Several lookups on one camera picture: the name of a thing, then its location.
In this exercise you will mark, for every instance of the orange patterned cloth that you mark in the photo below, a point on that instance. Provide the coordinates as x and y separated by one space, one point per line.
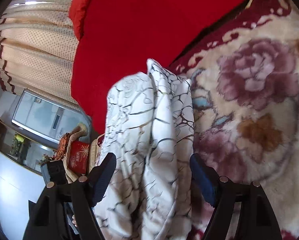
64 146

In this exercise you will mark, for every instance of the floral plush blanket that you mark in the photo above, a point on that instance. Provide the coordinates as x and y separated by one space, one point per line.
252 105

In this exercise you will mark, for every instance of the white branch-patterned garment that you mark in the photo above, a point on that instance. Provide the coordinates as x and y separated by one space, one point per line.
144 130

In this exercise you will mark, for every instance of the white standing air conditioner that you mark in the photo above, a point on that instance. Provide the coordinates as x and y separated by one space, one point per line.
42 116

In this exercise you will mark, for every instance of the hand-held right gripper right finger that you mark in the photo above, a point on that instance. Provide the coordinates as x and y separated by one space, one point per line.
202 177

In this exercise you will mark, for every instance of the black box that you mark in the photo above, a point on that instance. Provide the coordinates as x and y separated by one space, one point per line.
55 172

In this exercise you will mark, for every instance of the red bed sheet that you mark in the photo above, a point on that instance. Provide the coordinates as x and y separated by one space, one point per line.
144 25

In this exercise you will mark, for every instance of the cream dotted curtain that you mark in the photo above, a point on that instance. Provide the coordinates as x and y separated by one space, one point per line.
34 55

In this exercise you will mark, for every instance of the red printed box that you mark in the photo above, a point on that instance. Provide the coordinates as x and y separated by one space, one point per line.
79 158

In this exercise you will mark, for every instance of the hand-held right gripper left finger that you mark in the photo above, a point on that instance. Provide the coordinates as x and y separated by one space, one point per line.
102 180

